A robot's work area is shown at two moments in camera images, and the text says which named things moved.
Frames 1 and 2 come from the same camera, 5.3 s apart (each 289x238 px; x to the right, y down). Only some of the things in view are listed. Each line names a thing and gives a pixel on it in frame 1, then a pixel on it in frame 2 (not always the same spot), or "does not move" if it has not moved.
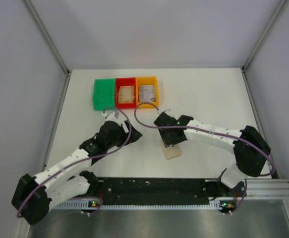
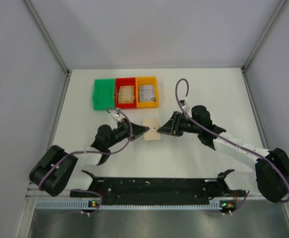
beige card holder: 171,151 -> 153,125
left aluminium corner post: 47,37 does not move
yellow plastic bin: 146,91 does not move
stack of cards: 146,92 does not move
